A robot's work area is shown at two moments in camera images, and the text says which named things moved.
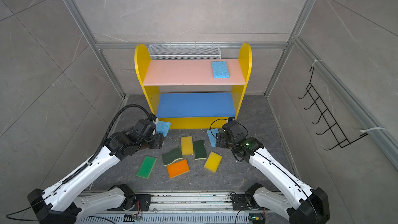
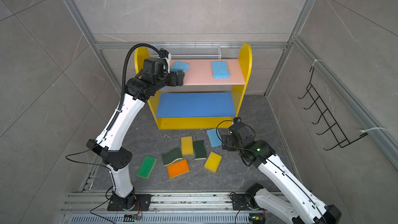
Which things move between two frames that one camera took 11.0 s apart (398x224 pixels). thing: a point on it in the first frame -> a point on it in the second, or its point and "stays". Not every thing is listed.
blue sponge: [211, 135] stays
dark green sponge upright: [200, 150] stays
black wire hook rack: [341, 138] stays
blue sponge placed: [219, 69] stays
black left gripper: [159, 140] -> [172, 80]
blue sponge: [162, 127] -> [180, 66]
